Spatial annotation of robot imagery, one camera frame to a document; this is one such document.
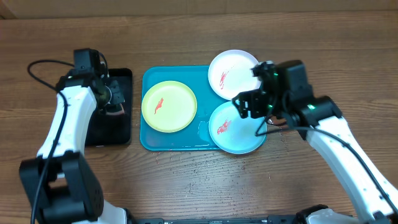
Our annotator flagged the white plate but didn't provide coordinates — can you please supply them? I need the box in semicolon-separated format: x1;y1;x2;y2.
208;50;261;100

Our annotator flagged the black water tray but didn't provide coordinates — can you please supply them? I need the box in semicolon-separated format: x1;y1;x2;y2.
85;68;133;146

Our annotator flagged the green orange sponge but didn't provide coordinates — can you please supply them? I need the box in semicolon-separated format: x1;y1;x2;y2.
105;103;125;116

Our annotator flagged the light blue plate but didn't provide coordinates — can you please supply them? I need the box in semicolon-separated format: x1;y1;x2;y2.
208;101;266;154

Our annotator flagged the yellow plate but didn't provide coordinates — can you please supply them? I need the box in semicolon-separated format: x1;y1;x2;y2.
141;81;198;133

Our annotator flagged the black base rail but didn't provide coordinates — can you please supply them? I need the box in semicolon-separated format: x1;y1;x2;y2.
136;215;297;224

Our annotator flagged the teal serving tray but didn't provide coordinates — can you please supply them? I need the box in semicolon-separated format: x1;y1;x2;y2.
140;65;227;151

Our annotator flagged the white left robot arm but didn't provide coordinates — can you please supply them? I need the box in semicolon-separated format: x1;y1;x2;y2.
19;74;135;223

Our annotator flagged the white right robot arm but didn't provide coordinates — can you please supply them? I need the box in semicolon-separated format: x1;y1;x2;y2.
232;88;397;223

